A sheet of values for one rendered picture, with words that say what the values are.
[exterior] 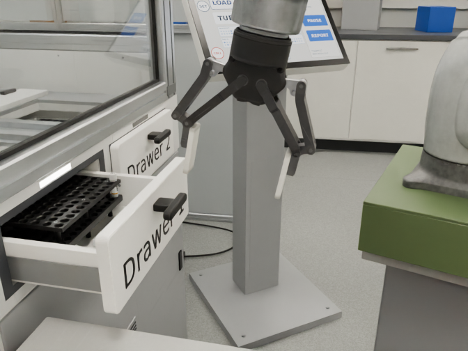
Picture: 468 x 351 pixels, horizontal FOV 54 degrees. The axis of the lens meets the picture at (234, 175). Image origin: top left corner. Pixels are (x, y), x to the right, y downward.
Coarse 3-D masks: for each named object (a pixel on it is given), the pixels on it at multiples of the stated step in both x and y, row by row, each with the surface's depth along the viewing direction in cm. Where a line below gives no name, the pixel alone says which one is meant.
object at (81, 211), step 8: (104, 184) 75; (112, 184) 75; (96, 192) 72; (104, 192) 72; (96, 200) 69; (72, 208) 66; (80, 208) 67; (88, 208) 67; (64, 216) 64; (72, 216) 65; (80, 216) 65; (56, 224) 62; (64, 224) 62
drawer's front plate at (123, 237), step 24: (168, 168) 74; (144, 192) 65; (168, 192) 71; (120, 216) 58; (144, 216) 63; (96, 240) 53; (120, 240) 56; (144, 240) 63; (168, 240) 73; (120, 264) 57; (144, 264) 64; (120, 288) 57
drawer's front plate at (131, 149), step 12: (156, 120) 101; (168, 120) 108; (132, 132) 92; (144, 132) 95; (120, 144) 85; (132, 144) 90; (144, 144) 96; (156, 144) 102; (120, 156) 85; (132, 156) 90; (144, 156) 96; (156, 156) 103; (168, 156) 110; (120, 168) 86; (132, 168) 91; (156, 168) 103
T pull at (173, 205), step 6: (180, 192) 69; (162, 198) 67; (168, 198) 67; (174, 198) 67; (180, 198) 67; (186, 198) 69; (156, 204) 65; (162, 204) 65; (168, 204) 65; (174, 204) 65; (180, 204) 66; (156, 210) 65; (162, 210) 65; (168, 210) 63; (174, 210) 64; (168, 216) 62; (174, 216) 64
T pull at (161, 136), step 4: (152, 132) 98; (156, 132) 98; (160, 132) 98; (164, 132) 97; (168, 132) 99; (148, 136) 96; (152, 136) 96; (156, 136) 95; (160, 136) 95; (164, 136) 97; (156, 140) 94; (160, 140) 95
